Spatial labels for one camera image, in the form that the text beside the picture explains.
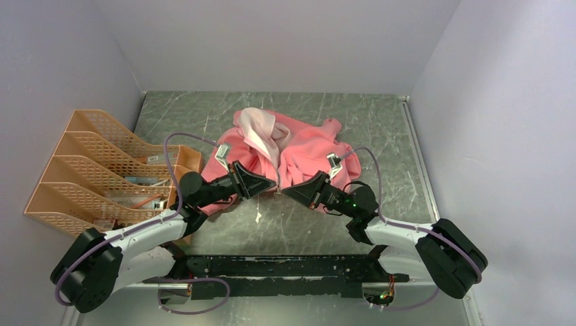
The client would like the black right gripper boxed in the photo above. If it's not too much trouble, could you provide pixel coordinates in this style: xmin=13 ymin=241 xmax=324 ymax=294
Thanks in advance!
xmin=281 ymin=170 xmax=357 ymax=219

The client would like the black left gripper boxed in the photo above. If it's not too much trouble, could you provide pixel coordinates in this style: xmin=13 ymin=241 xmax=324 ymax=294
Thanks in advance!
xmin=198 ymin=160 xmax=276 ymax=209

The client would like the pink zip-up jacket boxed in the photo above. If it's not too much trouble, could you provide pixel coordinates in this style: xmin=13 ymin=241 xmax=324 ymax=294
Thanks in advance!
xmin=218 ymin=107 xmax=362 ymax=190

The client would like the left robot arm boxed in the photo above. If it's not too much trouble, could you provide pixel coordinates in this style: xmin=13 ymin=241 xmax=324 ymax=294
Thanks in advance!
xmin=50 ymin=161 xmax=276 ymax=312

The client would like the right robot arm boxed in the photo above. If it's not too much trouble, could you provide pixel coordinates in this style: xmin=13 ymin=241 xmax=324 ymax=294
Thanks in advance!
xmin=282 ymin=171 xmax=488 ymax=299

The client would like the orange mesh file rack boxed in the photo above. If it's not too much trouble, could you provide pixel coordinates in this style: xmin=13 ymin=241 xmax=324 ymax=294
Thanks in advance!
xmin=24 ymin=110 xmax=175 ymax=236

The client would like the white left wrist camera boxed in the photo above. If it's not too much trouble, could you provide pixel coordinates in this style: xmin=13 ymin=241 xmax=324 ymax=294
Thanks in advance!
xmin=214 ymin=143 xmax=232 ymax=169

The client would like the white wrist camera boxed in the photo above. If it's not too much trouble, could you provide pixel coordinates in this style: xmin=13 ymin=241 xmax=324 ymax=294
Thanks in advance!
xmin=214 ymin=143 xmax=232 ymax=169
xmin=327 ymin=153 xmax=342 ymax=180

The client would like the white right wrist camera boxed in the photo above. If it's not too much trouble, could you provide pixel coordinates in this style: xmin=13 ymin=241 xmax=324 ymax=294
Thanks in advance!
xmin=327 ymin=153 xmax=342 ymax=180

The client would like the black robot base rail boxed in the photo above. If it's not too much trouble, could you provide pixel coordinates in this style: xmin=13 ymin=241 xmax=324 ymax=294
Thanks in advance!
xmin=161 ymin=253 xmax=409 ymax=300

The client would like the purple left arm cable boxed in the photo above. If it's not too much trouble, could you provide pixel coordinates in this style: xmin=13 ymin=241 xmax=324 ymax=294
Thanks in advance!
xmin=54 ymin=132 xmax=221 ymax=308

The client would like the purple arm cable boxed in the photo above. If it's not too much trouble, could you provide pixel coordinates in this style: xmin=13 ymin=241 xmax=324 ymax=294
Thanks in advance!
xmin=54 ymin=132 xmax=221 ymax=308
xmin=340 ymin=146 xmax=483 ymax=285

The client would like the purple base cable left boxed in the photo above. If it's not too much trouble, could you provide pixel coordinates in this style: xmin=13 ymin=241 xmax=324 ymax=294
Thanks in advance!
xmin=143 ymin=277 xmax=231 ymax=316

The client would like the aluminium table frame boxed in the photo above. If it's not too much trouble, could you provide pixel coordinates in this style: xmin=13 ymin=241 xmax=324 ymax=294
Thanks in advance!
xmin=61 ymin=282 xmax=483 ymax=325

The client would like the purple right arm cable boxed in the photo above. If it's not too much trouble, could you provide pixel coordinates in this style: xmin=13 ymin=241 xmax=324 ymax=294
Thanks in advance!
xmin=340 ymin=146 xmax=483 ymax=285

